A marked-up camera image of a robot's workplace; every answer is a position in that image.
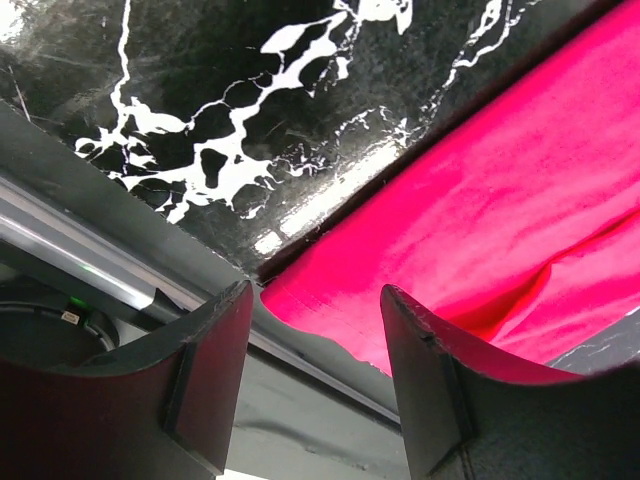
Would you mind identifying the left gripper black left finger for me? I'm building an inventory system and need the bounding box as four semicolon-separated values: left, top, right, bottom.
1;281;253;479

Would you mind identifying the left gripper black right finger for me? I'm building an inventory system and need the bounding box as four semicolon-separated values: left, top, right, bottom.
380;285;639;479

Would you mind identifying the pink red t shirt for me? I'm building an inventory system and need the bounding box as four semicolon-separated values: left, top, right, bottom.
261;1;639;371

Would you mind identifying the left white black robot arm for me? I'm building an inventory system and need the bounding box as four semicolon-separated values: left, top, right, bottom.
1;283;639;479

